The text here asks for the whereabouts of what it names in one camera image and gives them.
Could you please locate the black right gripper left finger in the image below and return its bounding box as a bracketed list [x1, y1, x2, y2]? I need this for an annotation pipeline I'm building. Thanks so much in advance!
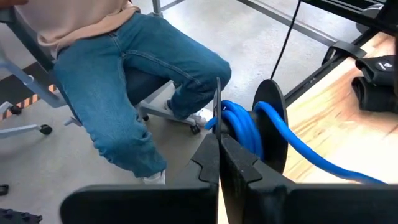
[60, 133, 220, 224]

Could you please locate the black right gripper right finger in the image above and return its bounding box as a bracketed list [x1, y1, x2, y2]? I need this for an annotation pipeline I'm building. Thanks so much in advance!
[220, 134, 398, 224]

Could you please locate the blue cord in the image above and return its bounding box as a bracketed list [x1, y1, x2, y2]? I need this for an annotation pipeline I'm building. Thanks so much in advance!
[204, 99, 387, 185]

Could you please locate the black plastic wire spool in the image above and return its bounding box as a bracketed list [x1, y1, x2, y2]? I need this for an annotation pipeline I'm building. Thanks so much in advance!
[213, 77, 289, 174]

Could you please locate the black work glove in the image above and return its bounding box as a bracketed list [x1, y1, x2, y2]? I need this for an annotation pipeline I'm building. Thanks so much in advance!
[351, 76, 398, 113]
[355, 55, 398, 87]

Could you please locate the person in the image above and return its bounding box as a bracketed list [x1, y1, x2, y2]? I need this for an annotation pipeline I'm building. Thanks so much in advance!
[0, 0, 233, 185]

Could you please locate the grey office chair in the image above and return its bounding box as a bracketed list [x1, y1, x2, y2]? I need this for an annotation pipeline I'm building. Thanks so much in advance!
[0, 6, 203, 139]

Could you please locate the thin black cable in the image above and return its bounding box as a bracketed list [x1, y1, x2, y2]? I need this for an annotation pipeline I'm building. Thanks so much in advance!
[269, 0, 303, 80]

